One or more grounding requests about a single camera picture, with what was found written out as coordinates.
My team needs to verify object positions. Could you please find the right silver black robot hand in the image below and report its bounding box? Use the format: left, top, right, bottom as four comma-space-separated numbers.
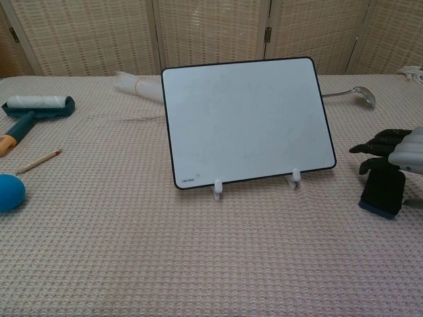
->
349, 125, 423, 176

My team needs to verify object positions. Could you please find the black whiteboard eraser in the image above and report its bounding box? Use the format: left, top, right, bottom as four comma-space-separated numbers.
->
358, 167, 406, 220

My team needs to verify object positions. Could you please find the white board black frame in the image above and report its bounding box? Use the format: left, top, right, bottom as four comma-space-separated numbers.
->
161, 57, 337, 192

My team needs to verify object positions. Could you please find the woven folding screen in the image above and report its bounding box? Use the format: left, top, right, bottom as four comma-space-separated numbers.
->
0, 0, 423, 79

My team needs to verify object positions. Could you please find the bundle of clear plastic bags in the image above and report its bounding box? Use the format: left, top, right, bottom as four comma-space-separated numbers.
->
115, 69, 165, 104

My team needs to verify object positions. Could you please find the teal lint roller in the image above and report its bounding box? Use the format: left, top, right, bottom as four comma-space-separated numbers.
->
0, 94, 76, 157

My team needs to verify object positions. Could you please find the silver metal ladle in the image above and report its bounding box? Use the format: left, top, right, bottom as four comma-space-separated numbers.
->
321, 86, 377, 109

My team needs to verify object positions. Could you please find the wooden pencil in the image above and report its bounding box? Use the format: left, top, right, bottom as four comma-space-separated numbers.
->
15, 149, 62, 175

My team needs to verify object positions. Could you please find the pink waffle tablecloth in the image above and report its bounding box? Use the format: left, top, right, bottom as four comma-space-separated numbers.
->
0, 73, 423, 317

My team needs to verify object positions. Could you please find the white rope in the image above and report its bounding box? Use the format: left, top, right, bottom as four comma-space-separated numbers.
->
396, 65, 423, 83

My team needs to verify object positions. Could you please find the blue egg-shaped ball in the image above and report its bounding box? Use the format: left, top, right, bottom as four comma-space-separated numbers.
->
0, 174, 26, 213

